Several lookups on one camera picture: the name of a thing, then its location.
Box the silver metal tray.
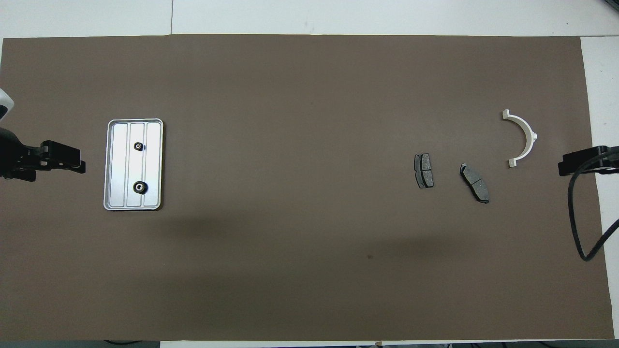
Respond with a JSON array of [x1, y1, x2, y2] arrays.
[[103, 118, 164, 211]]

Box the brown table mat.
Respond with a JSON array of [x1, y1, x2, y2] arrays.
[[0, 34, 615, 341]]

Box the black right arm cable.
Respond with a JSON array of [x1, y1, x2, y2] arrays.
[[568, 155, 619, 262]]

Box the white semicircular plastic bracket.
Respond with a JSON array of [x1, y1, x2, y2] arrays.
[[501, 109, 538, 168]]

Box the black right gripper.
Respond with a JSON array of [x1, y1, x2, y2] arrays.
[[559, 146, 619, 177]]

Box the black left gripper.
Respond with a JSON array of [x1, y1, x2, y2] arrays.
[[0, 127, 87, 182]]

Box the long dark grey brake pad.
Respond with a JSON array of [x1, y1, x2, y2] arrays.
[[460, 163, 490, 204]]

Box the rectangular dark grey brake pad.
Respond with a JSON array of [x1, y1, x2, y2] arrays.
[[414, 153, 434, 189]]

